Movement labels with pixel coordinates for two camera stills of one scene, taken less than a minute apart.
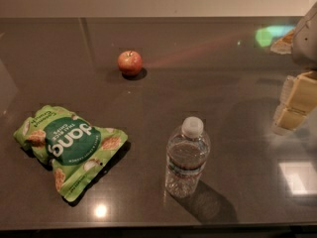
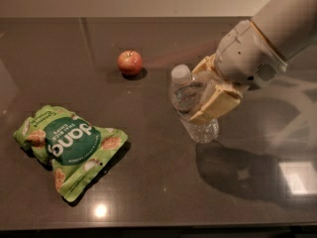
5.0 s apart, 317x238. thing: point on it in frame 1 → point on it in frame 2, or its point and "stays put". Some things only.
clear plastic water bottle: (187, 154) → (186, 91)
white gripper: (306, 45) → (247, 56)
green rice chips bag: (76, 150) stays put
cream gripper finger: (287, 120) → (220, 98)
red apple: (130, 62) stays put
